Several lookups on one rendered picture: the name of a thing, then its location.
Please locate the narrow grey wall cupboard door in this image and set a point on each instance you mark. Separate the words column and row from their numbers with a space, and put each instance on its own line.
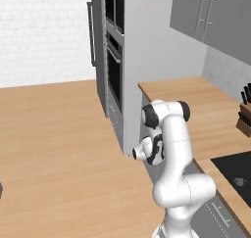
column 186, row 10

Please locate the grey fridge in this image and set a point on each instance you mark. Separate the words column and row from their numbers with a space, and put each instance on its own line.
column 99, row 52

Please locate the grey counter drawer front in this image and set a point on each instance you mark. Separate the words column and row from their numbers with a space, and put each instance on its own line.
column 225, row 224

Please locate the grey drawer under oven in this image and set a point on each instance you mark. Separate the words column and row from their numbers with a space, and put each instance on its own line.
column 116, row 124

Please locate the grey tall oven cabinet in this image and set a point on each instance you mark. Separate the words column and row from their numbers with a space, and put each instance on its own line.
column 153, row 36

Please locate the wooden knife block, black knives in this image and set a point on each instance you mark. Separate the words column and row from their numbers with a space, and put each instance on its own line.
column 245, row 118

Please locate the wide grey wall cupboard door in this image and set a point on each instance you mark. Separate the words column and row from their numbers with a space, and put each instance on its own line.
column 232, row 20

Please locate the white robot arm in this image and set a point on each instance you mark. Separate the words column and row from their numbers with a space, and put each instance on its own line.
column 175, row 144

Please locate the black glass microwave oven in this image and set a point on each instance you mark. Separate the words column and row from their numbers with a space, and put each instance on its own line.
column 115, row 7

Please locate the black glass oven door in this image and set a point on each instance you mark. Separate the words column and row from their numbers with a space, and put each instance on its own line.
column 114, row 78

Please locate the black hob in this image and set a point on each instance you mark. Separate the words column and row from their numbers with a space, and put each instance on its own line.
column 237, row 175

